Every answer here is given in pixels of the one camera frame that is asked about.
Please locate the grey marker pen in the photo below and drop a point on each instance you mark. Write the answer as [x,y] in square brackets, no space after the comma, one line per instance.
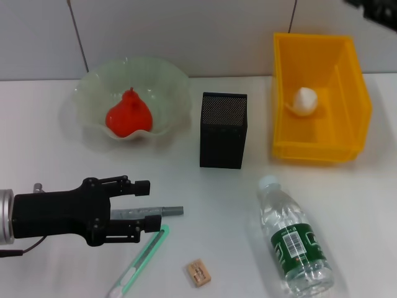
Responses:
[167,211]

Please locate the green utility knife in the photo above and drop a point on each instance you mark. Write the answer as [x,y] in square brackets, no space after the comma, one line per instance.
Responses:
[145,251]

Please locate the red-orange fruit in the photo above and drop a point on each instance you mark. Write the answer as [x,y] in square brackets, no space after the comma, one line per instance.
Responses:
[130,118]

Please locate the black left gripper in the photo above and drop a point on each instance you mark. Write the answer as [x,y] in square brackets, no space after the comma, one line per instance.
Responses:
[56,214]

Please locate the white paper ball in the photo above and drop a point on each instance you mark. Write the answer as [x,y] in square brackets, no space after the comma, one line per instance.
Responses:
[305,101]

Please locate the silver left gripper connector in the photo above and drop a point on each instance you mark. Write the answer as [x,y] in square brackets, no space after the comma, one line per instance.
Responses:
[38,187]

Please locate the clear plastic water bottle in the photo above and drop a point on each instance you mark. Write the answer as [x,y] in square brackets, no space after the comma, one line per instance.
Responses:
[291,229]

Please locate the black mesh pen holder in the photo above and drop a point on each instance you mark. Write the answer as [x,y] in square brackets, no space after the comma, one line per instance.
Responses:
[221,142]

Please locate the green glass fruit plate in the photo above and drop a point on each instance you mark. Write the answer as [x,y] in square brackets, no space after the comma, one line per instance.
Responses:
[93,93]

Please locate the yellow plastic bin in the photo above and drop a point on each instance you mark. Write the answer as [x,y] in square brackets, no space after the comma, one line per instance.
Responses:
[310,62]

